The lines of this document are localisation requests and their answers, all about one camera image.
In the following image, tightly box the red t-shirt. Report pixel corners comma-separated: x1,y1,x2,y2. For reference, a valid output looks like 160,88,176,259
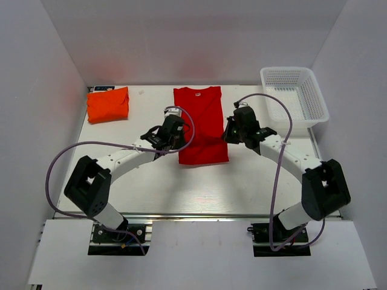
174,86,229,166

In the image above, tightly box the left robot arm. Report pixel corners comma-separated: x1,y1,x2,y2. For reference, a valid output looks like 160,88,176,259
64,124,186,241

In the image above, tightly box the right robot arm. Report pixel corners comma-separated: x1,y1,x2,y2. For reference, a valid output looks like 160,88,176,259
223,116,351,242

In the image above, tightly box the folded orange t-shirt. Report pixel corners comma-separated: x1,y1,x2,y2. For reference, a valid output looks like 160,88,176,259
86,87,129,124

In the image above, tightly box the white plastic basket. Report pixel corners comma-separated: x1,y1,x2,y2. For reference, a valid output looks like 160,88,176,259
260,66,330,130

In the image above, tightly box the blue label sticker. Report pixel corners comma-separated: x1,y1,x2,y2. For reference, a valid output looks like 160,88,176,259
93,86,115,92

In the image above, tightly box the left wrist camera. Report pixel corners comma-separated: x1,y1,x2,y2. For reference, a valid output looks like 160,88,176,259
162,106,184,136

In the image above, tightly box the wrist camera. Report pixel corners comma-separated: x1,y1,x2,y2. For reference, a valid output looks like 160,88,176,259
233,106,261,133
162,106,184,136

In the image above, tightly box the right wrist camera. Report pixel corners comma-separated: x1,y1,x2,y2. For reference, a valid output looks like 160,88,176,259
233,106,261,133

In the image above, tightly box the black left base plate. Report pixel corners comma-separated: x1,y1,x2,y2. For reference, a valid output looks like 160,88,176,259
88,224,152,256

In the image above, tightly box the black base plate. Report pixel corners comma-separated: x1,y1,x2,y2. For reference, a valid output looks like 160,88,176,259
247,222,312,258
88,224,152,256

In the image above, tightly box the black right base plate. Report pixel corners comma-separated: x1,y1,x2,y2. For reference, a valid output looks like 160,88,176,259
247,222,312,258

